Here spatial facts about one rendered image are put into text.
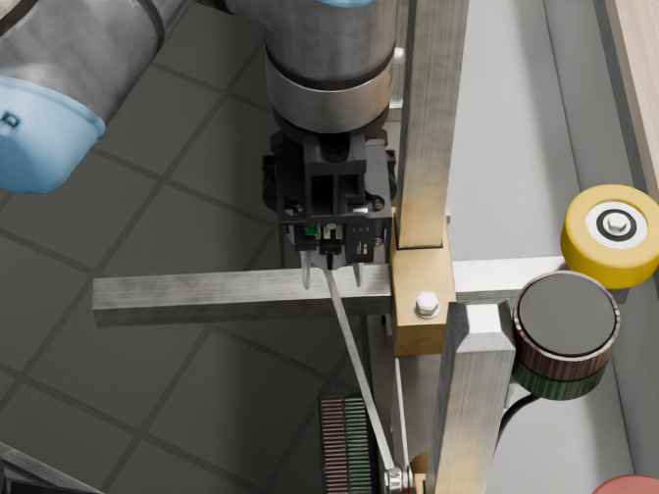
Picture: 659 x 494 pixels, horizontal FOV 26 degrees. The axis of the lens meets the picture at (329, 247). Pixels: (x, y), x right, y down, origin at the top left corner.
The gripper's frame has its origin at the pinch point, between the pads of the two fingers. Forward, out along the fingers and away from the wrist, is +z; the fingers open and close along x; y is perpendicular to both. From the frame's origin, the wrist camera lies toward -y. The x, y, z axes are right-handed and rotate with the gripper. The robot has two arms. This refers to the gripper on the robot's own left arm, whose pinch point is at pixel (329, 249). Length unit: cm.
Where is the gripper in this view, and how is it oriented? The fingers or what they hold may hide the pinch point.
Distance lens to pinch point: 102.8
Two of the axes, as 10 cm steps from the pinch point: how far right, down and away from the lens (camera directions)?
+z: 0.0, 5.6, 8.3
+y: 0.6, 8.3, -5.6
